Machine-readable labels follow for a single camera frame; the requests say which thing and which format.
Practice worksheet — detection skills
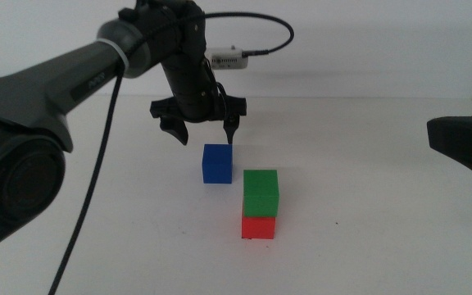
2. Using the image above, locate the blue cube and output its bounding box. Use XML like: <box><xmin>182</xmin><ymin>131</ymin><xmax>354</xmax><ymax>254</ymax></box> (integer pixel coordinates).
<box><xmin>202</xmin><ymin>143</ymin><xmax>234</xmax><ymax>184</ymax></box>

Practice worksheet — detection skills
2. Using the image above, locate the green cube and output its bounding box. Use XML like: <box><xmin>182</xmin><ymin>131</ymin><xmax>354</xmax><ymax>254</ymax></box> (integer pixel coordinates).
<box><xmin>243</xmin><ymin>169</ymin><xmax>280</xmax><ymax>218</ymax></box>

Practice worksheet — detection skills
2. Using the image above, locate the red cube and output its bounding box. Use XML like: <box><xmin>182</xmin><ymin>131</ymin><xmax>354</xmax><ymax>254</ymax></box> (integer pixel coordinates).
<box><xmin>241</xmin><ymin>206</ymin><xmax>277</xmax><ymax>240</ymax></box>

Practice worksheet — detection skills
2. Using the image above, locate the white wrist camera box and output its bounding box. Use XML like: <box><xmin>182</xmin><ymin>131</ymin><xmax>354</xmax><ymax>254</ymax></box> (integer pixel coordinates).
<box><xmin>205</xmin><ymin>46</ymin><xmax>250</xmax><ymax>70</ymax></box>

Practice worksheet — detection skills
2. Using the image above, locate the white cable tie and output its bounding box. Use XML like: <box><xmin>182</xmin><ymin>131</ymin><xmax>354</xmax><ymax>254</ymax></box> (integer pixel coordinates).
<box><xmin>95</xmin><ymin>38</ymin><xmax>131</xmax><ymax>78</ymax></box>

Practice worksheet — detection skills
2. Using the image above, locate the black braided camera cable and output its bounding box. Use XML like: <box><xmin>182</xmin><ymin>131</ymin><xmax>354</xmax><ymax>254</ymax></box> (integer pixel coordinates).
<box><xmin>47</xmin><ymin>11</ymin><xmax>295</xmax><ymax>295</ymax></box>

